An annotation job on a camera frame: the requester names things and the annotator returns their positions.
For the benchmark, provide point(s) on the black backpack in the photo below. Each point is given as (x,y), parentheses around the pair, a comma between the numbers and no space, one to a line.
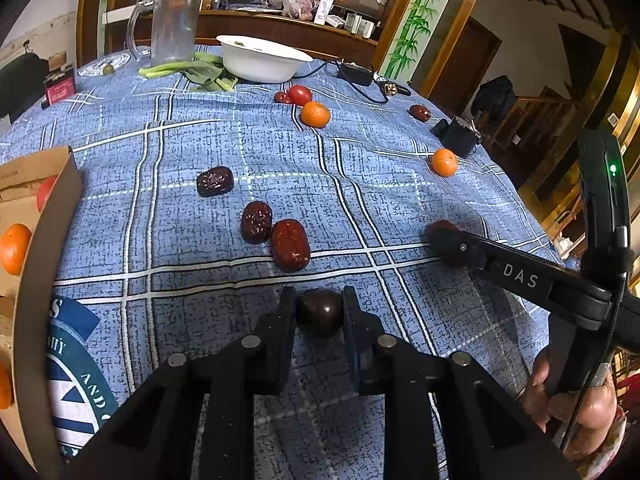
(495,94)

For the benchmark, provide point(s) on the person's right hand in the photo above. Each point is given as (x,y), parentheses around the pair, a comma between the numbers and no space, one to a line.
(537,400)

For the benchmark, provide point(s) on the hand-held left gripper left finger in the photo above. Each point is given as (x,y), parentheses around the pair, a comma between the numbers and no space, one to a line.
(282,330)

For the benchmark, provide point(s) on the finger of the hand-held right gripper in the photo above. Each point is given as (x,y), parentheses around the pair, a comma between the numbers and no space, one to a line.
(520,277)

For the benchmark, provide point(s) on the smooth dark plum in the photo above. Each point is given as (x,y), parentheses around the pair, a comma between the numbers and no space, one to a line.
(320,312)

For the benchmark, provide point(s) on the tall white carton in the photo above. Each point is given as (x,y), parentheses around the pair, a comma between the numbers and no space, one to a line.
(326,6)

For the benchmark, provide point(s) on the green leafy vegetable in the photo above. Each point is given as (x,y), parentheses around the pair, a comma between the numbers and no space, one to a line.
(200,71)

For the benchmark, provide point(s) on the clear glass pitcher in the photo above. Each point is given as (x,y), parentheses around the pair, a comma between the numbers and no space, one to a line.
(172,25)

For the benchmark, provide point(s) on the white bowl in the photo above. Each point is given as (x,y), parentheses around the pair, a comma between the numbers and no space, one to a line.
(260,62)

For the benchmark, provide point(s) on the person's right forearm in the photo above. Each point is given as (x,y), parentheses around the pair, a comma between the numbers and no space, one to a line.
(605,445)

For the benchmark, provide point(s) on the black sofa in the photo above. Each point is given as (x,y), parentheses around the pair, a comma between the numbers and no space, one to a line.
(20,85)

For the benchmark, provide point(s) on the brown cardboard box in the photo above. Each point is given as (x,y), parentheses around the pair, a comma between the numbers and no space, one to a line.
(45,270)

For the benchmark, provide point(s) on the dark wrinkled jujube date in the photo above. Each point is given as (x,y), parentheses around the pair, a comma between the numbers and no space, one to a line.
(215,181)
(420,113)
(256,222)

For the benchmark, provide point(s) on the orange tangerine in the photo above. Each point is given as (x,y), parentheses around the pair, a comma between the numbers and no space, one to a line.
(315,114)
(14,249)
(4,385)
(444,162)

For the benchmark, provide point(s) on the wooden sideboard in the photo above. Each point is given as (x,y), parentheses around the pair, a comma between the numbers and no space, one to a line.
(280,35)

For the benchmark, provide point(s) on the small green olive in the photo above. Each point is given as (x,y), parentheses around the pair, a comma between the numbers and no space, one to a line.
(107,69)

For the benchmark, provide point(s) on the bamboo painted door frame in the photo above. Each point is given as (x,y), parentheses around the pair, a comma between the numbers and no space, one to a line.
(420,15)

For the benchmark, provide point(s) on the small black box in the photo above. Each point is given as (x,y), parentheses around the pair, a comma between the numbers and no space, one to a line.
(460,137)

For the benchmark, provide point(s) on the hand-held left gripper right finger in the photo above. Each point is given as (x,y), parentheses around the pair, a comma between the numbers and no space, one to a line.
(352,330)

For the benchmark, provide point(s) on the dark container with red label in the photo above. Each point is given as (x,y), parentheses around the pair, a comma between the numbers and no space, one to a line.
(59,89)

